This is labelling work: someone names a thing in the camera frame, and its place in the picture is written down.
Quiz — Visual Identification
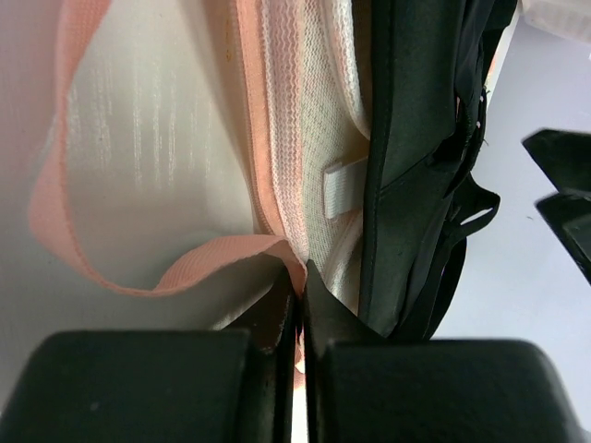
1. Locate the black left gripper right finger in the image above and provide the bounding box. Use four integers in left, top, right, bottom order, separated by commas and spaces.
302, 262, 587, 442

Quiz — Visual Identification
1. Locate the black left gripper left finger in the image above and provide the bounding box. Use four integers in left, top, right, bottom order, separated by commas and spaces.
1, 272, 296, 442

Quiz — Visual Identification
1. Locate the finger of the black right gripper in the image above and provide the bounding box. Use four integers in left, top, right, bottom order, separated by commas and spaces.
522, 128, 590, 194
536, 194, 590, 272

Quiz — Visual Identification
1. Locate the black bra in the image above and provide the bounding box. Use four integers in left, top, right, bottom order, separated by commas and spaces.
358, 1, 516, 342

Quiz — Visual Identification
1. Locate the floral mesh laundry bag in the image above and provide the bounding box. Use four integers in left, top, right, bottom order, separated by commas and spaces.
27, 0, 375, 384

